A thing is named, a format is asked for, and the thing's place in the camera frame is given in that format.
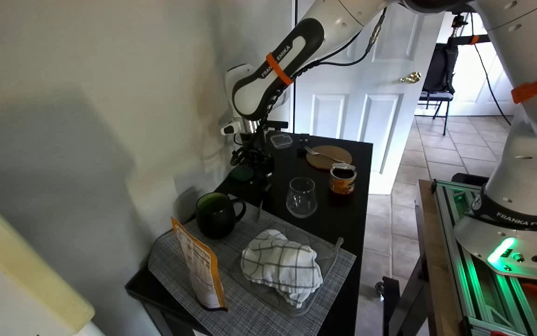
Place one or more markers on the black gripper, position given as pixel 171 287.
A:
pixel 250 161

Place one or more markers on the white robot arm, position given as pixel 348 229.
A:
pixel 499 227

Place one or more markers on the clear plastic bowl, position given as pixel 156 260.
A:
pixel 279 141

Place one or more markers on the clear glass cup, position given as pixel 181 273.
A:
pixel 300 199

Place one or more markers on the dark green mug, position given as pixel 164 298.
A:
pixel 216 214

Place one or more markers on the round cork mat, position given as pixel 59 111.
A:
pixel 335 156

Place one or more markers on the black side table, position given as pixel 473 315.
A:
pixel 335 217

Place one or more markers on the checkered white dish towel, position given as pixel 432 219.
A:
pixel 285 266

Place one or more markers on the orange snack pouch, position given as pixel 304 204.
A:
pixel 201 266

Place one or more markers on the white panel door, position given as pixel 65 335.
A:
pixel 371 89

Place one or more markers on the grey woven placemat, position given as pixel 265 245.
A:
pixel 244 315

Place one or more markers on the black folding chair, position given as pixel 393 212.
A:
pixel 438 83

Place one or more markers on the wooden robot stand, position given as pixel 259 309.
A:
pixel 449 292

